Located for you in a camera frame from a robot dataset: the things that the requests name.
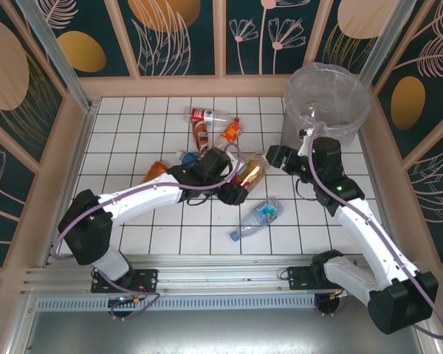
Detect large blue label water bottle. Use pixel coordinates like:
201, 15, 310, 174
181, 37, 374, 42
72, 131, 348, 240
230, 197, 284, 241

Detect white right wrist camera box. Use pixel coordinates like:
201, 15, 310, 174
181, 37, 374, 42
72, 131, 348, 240
297, 127, 315, 156

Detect red white label water bottle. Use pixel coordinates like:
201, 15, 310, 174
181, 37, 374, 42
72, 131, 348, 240
183, 106, 232, 126

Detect orange juice bottle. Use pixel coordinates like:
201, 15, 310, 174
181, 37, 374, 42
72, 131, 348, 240
142, 161, 170, 184

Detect aluminium corner post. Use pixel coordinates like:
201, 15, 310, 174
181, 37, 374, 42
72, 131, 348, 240
359, 0, 409, 89
15, 0, 99, 114

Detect clear plastic bin liner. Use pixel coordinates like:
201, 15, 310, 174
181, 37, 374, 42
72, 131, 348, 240
283, 62, 373, 147

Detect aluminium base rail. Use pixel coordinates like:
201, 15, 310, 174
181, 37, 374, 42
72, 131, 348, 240
20, 253, 425, 296

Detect orange label red cap bottle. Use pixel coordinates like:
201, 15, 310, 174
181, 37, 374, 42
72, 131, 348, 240
213, 117, 243, 151

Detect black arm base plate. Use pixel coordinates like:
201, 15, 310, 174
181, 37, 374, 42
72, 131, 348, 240
91, 268, 159, 294
286, 265, 318, 292

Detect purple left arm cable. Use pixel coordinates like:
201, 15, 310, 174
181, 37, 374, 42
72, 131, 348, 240
51, 142, 241, 321

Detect small circuit board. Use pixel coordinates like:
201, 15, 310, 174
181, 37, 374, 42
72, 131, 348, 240
108, 296, 141, 308

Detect small blue label bottle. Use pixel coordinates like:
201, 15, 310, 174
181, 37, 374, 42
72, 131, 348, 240
175, 150, 205, 170

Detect perforated metal cable tray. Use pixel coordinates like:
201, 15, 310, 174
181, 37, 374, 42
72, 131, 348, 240
35, 294, 318, 313

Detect metal mesh waste bin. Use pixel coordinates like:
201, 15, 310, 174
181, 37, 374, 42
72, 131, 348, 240
279, 63, 373, 156

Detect brown label bottle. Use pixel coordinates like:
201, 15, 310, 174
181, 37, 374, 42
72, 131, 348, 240
191, 120, 212, 156

